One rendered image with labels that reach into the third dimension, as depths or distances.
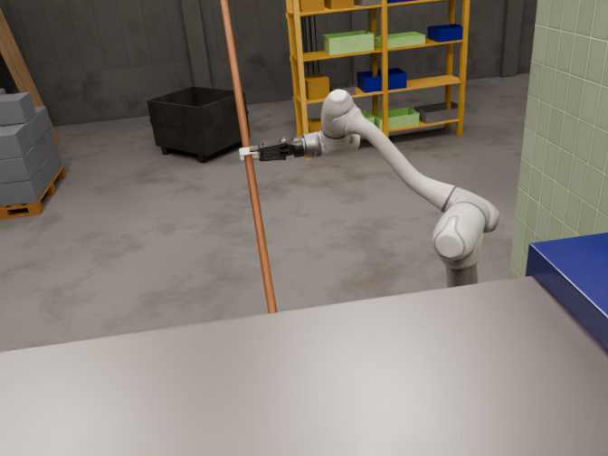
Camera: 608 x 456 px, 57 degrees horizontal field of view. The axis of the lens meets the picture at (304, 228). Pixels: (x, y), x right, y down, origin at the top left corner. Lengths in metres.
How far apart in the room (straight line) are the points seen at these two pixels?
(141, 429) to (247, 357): 0.18
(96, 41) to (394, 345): 10.27
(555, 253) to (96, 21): 10.21
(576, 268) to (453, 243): 0.84
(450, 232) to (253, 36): 9.15
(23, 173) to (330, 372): 6.58
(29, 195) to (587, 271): 6.79
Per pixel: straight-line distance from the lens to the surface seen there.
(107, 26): 10.81
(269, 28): 10.68
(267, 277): 1.87
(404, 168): 1.98
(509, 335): 0.88
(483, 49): 11.81
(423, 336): 0.86
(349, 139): 2.07
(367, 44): 7.61
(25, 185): 7.27
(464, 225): 1.79
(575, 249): 1.02
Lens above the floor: 2.63
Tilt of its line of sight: 27 degrees down
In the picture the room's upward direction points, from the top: 5 degrees counter-clockwise
